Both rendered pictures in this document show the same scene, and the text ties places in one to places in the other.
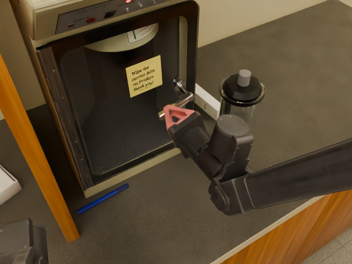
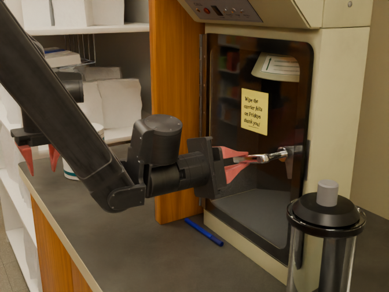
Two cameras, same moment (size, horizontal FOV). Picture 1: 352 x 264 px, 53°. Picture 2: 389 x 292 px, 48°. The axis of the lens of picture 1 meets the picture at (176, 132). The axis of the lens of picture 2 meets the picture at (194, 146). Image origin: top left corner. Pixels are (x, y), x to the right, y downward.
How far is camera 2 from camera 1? 0.89 m
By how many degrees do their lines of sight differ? 77
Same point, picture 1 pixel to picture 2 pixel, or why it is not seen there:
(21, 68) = not seen: hidden behind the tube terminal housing
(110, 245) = (149, 240)
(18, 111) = (154, 51)
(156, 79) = (262, 124)
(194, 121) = (200, 141)
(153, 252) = (136, 265)
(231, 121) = (168, 122)
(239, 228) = not seen: outside the picture
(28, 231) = (69, 71)
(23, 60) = not seen: hidden behind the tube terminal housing
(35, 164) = (153, 105)
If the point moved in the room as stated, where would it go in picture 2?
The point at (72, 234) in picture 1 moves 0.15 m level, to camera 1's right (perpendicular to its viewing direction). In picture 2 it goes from (157, 212) to (151, 245)
